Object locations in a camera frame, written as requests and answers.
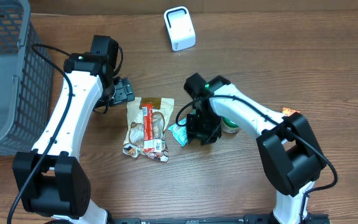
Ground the grey plastic mesh basket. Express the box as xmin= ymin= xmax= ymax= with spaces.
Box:
xmin=0 ymin=1 xmax=53 ymax=156

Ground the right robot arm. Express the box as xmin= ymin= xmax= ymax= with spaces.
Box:
xmin=183 ymin=73 xmax=330 ymax=223

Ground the teal wet wipes pack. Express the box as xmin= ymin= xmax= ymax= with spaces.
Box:
xmin=168 ymin=118 xmax=188 ymax=147

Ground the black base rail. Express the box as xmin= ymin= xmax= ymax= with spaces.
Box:
xmin=107 ymin=213 xmax=331 ymax=224

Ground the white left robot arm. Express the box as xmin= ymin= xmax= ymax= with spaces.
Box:
xmin=7 ymin=35 xmax=135 ymax=223

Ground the red snack bar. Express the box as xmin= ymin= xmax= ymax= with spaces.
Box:
xmin=142 ymin=103 xmax=162 ymax=153

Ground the small orange snack box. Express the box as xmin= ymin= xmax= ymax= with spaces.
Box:
xmin=282 ymin=107 xmax=299 ymax=116

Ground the green lidded jar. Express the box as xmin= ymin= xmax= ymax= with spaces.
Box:
xmin=221 ymin=117 xmax=239 ymax=134

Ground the white barcode scanner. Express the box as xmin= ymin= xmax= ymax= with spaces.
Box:
xmin=163 ymin=6 xmax=196 ymax=52

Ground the brown cookie snack bag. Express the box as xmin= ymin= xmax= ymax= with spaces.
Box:
xmin=122 ymin=97 xmax=175 ymax=162

